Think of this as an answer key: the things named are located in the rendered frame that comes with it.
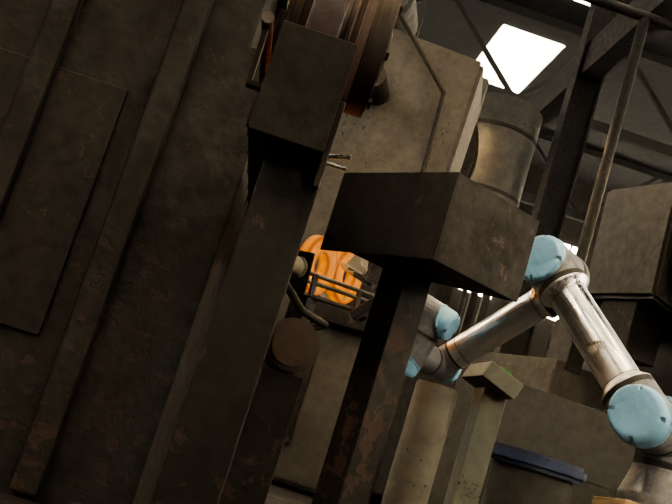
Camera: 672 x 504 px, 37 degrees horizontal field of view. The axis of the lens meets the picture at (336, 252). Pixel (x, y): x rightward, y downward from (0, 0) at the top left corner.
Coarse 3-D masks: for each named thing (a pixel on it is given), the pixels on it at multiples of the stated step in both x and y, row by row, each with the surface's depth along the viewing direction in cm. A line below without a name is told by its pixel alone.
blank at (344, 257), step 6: (342, 252) 268; (348, 252) 269; (342, 258) 267; (348, 258) 269; (336, 270) 265; (342, 270) 268; (336, 276) 266; (342, 276) 268; (348, 276) 276; (348, 282) 275; (354, 282) 274; (360, 282) 277; (342, 288) 269; (330, 294) 268; (336, 294) 267; (354, 294) 276; (336, 300) 269; (342, 300) 271; (348, 300) 273
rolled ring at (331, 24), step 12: (324, 0) 95; (336, 0) 95; (348, 0) 96; (312, 12) 94; (324, 12) 94; (336, 12) 95; (312, 24) 94; (324, 24) 94; (336, 24) 94; (336, 36) 94
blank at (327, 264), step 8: (312, 240) 255; (320, 240) 256; (304, 248) 253; (312, 248) 253; (320, 256) 261; (328, 256) 260; (336, 256) 264; (320, 264) 262; (328, 264) 261; (336, 264) 264; (320, 272) 261; (328, 272) 262; (320, 280) 259; (320, 288) 260
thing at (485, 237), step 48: (384, 192) 157; (432, 192) 149; (480, 192) 149; (336, 240) 161; (384, 240) 153; (432, 240) 145; (480, 240) 150; (528, 240) 157; (384, 288) 160; (480, 288) 156; (384, 336) 156; (384, 384) 156; (336, 432) 157; (384, 432) 156; (336, 480) 153
